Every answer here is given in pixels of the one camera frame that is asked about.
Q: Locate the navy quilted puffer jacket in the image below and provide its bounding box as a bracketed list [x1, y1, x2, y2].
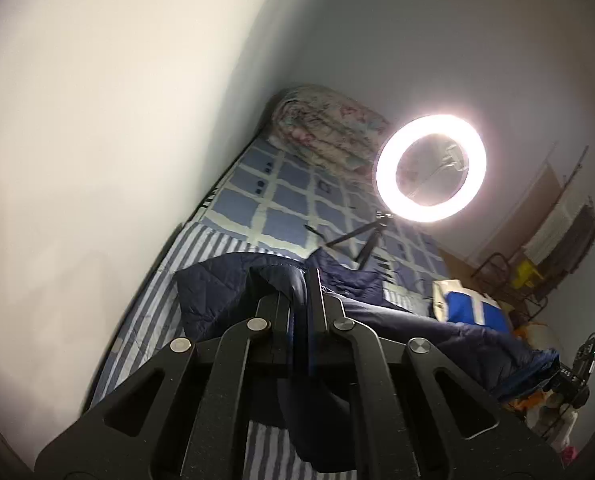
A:
[176, 249, 563, 474]

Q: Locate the black metal clothes rack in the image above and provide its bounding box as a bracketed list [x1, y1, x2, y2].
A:
[470, 148, 593, 327]

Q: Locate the yellow box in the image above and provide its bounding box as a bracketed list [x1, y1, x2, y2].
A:
[510, 259, 544, 289]

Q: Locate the dark hanging garment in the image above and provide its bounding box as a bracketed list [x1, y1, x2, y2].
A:
[538, 204, 595, 276]

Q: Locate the striped blue white sheet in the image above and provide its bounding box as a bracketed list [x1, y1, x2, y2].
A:
[89, 223, 357, 479]

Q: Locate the folded blue white jacket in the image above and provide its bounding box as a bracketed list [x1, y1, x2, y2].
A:
[432, 280, 511, 334]

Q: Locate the white striped hanging towel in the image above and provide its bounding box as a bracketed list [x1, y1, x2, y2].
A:
[523, 195, 587, 264]

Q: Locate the black light tripod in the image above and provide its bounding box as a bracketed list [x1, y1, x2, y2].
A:
[304, 211, 394, 270]

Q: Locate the phone holder clip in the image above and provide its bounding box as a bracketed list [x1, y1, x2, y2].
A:
[441, 142, 469, 172]

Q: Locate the blue checkered bed sheet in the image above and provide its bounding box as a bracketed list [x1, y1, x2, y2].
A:
[194, 139, 448, 309]

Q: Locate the rolled floral quilt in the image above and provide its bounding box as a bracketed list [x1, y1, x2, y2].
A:
[266, 84, 392, 181]

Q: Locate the white ring light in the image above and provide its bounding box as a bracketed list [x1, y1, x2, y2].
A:
[375, 114, 487, 223]

